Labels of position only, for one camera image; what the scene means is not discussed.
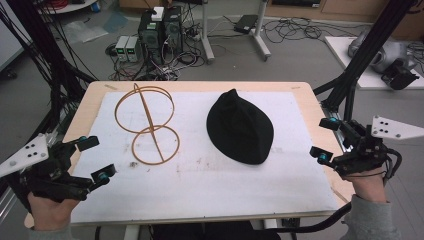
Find grey helmet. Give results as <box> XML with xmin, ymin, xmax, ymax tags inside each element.
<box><xmin>347</xmin><ymin>31</ymin><xmax>418</xmax><ymax>75</ymax></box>

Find black device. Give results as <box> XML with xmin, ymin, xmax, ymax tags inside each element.
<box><xmin>381</xmin><ymin>58</ymin><xmax>420</xmax><ymax>91</ymax></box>

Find white power adapter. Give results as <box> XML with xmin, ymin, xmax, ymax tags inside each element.
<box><xmin>151</xmin><ymin>6</ymin><xmax>166</xmax><ymax>22</ymax></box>

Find tangle of black floor cables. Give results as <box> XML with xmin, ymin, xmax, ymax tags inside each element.
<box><xmin>263</xmin><ymin>16</ymin><xmax>364</xmax><ymax>45</ymax></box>

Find black computer tower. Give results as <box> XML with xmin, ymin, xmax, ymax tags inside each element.
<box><xmin>137</xmin><ymin>5</ymin><xmax>184</xmax><ymax>66</ymax></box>

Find black hat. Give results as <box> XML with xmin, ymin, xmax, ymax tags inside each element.
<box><xmin>205</xmin><ymin>88</ymin><xmax>275</xmax><ymax>166</ymax></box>

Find white foam mat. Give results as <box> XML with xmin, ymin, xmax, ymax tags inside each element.
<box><xmin>70</xmin><ymin>91</ymin><xmax>340</xmax><ymax>224</ymax></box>

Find grey power supply unit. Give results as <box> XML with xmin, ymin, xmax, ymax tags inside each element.
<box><xmin>125</xmin><ymin>36</ymin><xmax>142</xmax><ymax>64</ymax></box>
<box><xmin>115</xmin><ymin>35</ymin><xmax>130</xmax><ymax>63</ymax></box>

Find black metal frame post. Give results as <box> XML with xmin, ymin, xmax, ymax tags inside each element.
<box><xmin>5</xmin><ymin>0</ymin><xmax>98</xmax><ymax>134</ymax></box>
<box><xmin>313</xmin><ymin>0</ymin><xmax>418</xmax><ymax>122</ymax></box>

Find person's right hand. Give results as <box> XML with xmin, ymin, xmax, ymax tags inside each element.
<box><xmin>341</xmin><ymin>165</ymin><xmax>389</xmax><ymax>204</ymax></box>

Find black flat box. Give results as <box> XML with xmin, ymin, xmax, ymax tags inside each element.
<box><xmin>233</xmin><ymin>14</ymin><xmax>260</xmax><ymax>35</ymax></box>

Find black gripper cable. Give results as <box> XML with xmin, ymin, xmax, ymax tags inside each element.
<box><xmin>273</xmin><ymin>147</ymin><xmax>403</xmax><ymax>234</ymax></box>

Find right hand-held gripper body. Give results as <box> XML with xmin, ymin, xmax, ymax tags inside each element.
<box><xmin>331</xmin><ymin>115</ymin><xmax>424</xmax><ymax>178</ymax></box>

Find white board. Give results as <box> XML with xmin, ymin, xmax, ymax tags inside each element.
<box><xmin>324</xmin><ymin>35</ymin><xmax>424</xmax><ymax>91</ymax></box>

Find grey metal desk legs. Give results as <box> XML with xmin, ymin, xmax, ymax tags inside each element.
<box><xmin>199</xmin><ymin>0</ymin><xmax>272</xmax><ymax>65</ymax></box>

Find person's left hand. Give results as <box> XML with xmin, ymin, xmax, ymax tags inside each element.
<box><xmin>27</xmin><ymin>191</ymin><xmax>80</xmax><ymax>232</ymax></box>

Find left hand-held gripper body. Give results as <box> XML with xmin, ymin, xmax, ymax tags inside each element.
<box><xmin>0</xmin><ymin>132</ymin><xmax>95</xmax><ymax>204</ymax></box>

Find wooden table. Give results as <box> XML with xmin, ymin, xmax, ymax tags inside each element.
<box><xmin>23</xmin><ymin>80</ymin><xmax>356</xmax><ymax>230</ymax></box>

